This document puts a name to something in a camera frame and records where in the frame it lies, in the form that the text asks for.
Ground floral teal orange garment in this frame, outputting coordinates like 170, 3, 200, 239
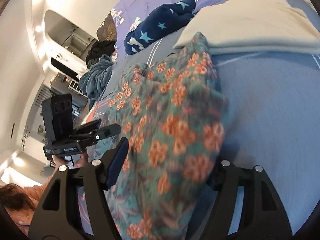
97, 33, 226, 239

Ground person right forearm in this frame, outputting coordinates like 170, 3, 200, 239
23, 176, 52, 202

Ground black clothes pile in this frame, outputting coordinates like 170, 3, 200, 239
85, 40, 116, 69

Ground person left hand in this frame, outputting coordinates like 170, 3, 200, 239
52, 151, 88, 170

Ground person head dark hair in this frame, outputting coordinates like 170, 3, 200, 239
1, 184, 35, 234

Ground white shelf rack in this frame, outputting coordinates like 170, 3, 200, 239
68, 79, 87, 98

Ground blue-grey crumpled blanket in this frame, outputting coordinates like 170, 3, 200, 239
79, 54, 113, 109

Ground grey-blue bed sheet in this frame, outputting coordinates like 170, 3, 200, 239
75, 0, 320, 235

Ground dark patterned pillow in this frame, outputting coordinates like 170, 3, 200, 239
97, 13, 117, 41

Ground navy star fleece garment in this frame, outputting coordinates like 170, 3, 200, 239
124, 0, 196, 55

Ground cream folded garment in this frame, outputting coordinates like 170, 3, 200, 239
174, 0, 319, 55

